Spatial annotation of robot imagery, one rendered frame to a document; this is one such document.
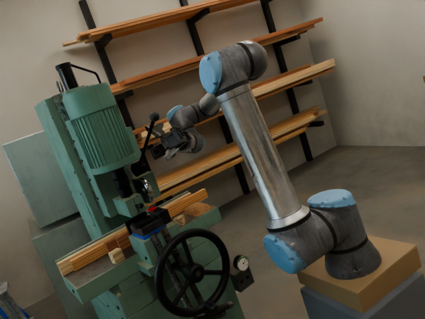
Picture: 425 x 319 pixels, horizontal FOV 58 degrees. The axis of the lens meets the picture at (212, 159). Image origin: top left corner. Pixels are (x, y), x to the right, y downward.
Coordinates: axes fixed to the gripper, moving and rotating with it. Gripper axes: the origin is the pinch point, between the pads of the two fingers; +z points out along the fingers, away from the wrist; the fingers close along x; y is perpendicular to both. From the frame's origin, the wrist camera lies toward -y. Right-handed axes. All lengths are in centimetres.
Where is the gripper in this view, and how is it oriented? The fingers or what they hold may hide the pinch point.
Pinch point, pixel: (153, 143)
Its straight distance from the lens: 144.0
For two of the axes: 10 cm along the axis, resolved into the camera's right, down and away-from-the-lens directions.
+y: 7.6, -5.7, -3.0
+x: 5.4, 8.2, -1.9
